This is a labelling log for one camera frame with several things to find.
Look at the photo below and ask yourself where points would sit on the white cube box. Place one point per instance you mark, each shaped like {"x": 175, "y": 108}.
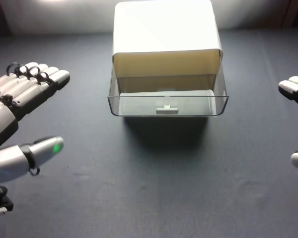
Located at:
{"x": 164, "y": 29}

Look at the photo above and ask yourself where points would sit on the white backdrop board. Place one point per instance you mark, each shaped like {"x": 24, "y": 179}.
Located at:
{"x": 52, "y": 15}

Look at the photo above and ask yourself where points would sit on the grey table cloth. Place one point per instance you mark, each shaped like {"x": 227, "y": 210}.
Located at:
{"x": 149, "y": 188}

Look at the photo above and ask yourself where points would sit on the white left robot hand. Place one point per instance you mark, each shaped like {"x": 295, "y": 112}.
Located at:
{"x": 5, "y": 109}

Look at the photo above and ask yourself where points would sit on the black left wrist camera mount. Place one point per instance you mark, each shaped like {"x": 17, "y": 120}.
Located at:
{"x": 0, "y": 198}

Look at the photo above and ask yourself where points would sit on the transparent plastic drawer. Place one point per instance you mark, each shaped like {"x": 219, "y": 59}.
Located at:
{"x": 167, "y": 110}

